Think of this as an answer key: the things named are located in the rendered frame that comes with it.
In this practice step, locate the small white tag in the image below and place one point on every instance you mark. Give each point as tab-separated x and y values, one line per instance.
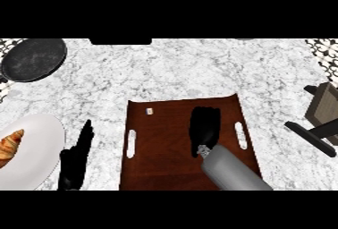
149	111

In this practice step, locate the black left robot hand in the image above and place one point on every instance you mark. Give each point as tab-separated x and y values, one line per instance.
76	158

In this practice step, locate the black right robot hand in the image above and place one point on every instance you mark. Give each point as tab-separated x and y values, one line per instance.
204	125

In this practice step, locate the black tiered basket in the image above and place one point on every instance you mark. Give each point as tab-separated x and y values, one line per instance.
319	117

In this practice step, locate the white plate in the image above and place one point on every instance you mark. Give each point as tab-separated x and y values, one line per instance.
33	152

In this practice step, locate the brown wooden tray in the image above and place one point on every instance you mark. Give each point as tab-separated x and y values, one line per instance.
185	143

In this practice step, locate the golden brown croissant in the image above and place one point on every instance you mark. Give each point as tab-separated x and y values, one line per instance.
9	146

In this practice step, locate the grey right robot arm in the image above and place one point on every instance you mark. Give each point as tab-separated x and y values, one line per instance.
233	171

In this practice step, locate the black frying pan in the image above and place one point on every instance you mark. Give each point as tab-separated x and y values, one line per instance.
33	59

